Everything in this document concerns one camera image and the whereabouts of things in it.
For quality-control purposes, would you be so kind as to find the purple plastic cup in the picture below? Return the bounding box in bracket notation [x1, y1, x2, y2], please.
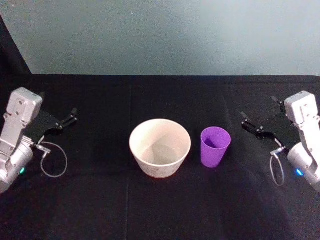
[200, 126, 232, 169]

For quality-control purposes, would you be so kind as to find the black side panel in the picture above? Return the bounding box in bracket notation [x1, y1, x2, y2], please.
[0, 14, 33, 76]

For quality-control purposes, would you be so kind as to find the white bowl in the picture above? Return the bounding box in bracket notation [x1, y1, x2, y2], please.
[128, 118, 192, 179]

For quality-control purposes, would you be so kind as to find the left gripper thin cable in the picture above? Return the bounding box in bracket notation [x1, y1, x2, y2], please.
[34, 140, 69, 179]

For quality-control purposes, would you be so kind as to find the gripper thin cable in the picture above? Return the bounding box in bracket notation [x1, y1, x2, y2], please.
[269, 146, 287, 187]
[34, 140, 69, 179]

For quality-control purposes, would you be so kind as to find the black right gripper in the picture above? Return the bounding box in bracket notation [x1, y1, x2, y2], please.
[239, 95, 303, 151]

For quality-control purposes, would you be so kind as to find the right gripper thin cable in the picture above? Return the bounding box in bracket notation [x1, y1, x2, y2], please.
[269, 146, 287, 187]

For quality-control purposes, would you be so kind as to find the black table cloth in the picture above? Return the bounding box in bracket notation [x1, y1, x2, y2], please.
[0, 73, 320, 240]

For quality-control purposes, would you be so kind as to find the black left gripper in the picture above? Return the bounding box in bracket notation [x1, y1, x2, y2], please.
[25, 91, 79, 145]

